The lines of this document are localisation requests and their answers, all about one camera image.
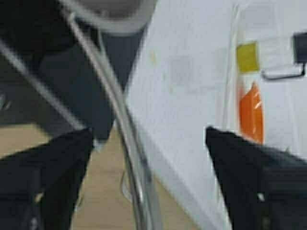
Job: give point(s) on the glass oil pitcher black lid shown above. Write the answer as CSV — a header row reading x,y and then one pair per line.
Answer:
x,y
283,57

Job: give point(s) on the orange plastic bowl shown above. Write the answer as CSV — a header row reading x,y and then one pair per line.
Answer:
x,y
251,117

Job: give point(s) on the yellow sponge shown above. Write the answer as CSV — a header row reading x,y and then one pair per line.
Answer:
x,y
247,58

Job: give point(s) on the stainless steel stove range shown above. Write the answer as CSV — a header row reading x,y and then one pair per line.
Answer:
x,y
50,44

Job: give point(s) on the wooden cabinet drawer front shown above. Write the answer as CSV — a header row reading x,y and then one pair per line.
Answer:
x,y
104,206

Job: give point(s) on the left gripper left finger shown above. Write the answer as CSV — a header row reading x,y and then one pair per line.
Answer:
x,y
39,187

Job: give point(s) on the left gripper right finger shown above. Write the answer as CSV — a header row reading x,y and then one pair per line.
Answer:
x,y
263,188

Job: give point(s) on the metal drawer handle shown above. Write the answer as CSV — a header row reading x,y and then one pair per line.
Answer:
x,y
125,186

